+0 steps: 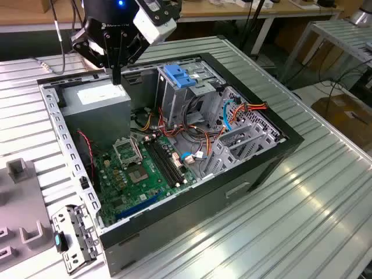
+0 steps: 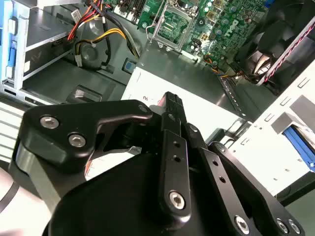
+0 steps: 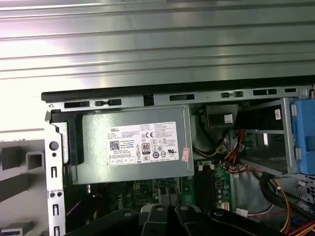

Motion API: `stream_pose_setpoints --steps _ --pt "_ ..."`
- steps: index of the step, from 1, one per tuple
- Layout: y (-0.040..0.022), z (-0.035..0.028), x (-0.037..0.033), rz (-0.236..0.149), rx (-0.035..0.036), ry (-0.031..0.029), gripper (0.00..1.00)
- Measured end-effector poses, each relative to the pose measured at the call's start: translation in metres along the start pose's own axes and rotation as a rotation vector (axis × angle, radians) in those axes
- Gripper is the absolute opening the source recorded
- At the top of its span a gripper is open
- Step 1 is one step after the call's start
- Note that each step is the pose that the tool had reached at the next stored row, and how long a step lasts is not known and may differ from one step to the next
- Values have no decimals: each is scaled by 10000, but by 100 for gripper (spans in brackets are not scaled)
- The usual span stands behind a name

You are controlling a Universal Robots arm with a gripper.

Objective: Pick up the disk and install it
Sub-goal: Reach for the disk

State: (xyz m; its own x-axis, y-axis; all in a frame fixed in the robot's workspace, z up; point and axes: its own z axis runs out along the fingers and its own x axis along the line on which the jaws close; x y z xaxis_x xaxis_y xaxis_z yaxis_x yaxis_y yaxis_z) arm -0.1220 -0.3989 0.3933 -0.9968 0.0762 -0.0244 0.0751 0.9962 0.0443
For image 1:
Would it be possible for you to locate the wooden desk white frame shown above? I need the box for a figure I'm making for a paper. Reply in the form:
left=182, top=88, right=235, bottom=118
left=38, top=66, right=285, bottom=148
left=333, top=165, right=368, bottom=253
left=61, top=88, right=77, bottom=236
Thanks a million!
left=0, top=0, right=345, bottom=58

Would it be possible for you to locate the metal optical drive cage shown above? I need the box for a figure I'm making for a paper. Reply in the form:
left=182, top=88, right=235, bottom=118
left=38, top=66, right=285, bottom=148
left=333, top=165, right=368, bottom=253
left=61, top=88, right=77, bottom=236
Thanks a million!
left=155, top=62, right=227, bottom=128

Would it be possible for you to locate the black case fan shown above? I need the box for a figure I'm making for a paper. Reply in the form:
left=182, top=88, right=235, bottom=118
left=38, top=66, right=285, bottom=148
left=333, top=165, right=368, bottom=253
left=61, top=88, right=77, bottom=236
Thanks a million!
left=77, top=130, right=102, bottom=194

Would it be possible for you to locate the red black fan wire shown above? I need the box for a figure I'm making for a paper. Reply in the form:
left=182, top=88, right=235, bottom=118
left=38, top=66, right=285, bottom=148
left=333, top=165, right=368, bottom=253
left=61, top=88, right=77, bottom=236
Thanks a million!
left=76, top=130, right=96, bottom=178

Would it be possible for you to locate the blue data wire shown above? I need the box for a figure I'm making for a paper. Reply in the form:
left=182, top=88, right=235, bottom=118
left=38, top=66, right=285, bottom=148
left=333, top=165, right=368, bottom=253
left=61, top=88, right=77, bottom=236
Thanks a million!
left=180, top=94, right=244, bottom=165

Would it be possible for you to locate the orange power wire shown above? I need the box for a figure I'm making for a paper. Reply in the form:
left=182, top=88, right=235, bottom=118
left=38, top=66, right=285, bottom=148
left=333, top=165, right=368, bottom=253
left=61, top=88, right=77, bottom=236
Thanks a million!
left=228, top=101, right=269, bottom=124

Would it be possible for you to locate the blue drive latch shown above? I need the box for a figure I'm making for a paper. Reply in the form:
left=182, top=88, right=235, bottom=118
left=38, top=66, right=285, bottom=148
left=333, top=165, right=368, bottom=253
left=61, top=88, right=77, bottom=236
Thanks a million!
left=163, top=64, right=197, bottom=90

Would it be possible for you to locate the metal socket cover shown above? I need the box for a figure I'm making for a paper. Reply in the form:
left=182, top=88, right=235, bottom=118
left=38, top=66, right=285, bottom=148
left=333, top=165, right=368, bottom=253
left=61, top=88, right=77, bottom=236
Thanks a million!
left=112, top=135, right=144, bottom=170

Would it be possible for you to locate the grey parts rack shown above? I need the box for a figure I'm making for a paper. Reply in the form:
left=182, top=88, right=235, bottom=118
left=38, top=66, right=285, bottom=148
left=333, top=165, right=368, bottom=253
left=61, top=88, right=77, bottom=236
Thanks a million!
left=0, top=158, right=58, bottom=270

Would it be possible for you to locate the blue black bracket clip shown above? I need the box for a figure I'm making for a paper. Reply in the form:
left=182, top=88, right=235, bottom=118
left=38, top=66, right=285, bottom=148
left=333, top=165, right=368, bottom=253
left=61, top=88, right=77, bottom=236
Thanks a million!
left=53, top=231, right=70, bottom=252

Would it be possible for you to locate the grey power supply unit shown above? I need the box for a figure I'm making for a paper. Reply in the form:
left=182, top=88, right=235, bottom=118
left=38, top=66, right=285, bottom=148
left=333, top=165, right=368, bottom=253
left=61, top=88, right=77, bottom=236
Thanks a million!
left=59, top=78, right=132, bottom=149

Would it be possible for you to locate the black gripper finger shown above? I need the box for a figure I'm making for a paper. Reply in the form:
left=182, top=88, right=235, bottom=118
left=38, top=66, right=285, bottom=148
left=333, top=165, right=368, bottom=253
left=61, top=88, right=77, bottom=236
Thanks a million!
left=116, top=30, right=149, bottom=85
left=70, top=28, right=117, bottom=85

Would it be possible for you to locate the CPU socket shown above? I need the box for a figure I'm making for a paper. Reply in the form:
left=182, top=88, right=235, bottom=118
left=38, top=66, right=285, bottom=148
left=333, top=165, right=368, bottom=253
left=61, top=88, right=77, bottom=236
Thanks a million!
left=127, top=166, right=149, bottom=184

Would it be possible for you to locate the multicolour wire bundle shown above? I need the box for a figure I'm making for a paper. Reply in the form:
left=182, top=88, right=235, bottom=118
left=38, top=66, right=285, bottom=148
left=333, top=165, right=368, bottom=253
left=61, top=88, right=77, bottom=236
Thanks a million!
left=156, top=94, right=228, bottom=159

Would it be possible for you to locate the metal slat side table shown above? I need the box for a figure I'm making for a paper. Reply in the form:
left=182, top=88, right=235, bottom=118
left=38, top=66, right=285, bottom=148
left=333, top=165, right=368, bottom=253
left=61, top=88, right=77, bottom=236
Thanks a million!
left=278, top=19, right=372, bottom=85

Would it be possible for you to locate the black RAM slot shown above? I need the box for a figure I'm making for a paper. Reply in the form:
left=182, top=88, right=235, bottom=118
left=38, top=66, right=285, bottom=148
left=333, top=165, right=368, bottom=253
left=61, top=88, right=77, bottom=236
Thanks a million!
left=156, top=138, right=187, bottom=184
left=145, top=141, right=175, bottom=189
left=148, top=139, right=178, bottom=187
left=152, top=139, right=183, bottom=185

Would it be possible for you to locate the black stand pole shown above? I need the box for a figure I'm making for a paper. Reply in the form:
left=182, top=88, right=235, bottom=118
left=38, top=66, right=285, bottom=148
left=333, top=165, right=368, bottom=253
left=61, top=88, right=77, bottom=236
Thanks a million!
left=239, top=0, right=267, bottom=59

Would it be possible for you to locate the metal card retention bracket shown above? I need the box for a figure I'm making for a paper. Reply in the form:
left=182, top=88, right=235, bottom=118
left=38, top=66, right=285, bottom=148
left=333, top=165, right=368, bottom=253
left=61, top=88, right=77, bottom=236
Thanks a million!
left=51, top=203, right=101, bottom=276

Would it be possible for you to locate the blue expansion slot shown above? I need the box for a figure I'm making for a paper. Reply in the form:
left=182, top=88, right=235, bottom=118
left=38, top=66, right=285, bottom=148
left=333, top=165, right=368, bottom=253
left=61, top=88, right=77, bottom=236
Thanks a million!
left=115, top=190, right=163, bottom=221

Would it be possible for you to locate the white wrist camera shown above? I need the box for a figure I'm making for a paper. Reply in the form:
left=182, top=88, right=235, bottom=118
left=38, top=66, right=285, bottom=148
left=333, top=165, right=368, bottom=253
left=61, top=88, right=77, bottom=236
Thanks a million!
left=133, top=0, right=183, bottom=45

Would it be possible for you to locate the green motherboard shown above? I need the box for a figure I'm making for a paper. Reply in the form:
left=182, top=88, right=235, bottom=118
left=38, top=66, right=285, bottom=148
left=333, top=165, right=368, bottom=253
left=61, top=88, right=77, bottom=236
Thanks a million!
left=92, top=134, right=199, bottom=228

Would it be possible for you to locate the small brown box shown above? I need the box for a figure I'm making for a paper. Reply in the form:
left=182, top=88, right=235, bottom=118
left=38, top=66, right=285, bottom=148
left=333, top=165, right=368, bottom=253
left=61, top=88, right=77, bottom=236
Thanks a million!
left=40, top=0, right=59, bottom=14

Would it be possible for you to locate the black open PC case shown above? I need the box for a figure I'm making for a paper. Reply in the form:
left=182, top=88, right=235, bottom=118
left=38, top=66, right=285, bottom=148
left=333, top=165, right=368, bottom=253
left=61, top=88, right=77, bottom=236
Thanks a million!
left=37, top=52, right=305, bottom=277

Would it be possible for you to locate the brown cardboard box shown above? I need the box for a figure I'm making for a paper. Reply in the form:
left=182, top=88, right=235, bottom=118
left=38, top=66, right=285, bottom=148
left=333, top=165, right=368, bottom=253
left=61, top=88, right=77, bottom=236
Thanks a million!
left=310, top=94, right=372, bottom=152

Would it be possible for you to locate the metal disk bay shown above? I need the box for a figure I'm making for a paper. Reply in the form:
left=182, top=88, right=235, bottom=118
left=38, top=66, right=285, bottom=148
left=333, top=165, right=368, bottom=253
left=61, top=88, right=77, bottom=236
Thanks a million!
left=200, top=85, right=288, bottom=180

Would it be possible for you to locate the black cable metal plug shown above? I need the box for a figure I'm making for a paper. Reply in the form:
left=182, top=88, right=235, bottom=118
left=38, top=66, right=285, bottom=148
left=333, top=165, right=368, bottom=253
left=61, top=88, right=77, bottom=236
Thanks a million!
left=32, top=0, right=67, bottom=76

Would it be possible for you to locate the yellow black power wire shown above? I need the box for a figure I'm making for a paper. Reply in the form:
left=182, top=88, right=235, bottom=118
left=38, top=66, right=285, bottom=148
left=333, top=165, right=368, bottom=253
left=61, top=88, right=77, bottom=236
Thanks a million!
left=138, top=112, right=156, bottom=132

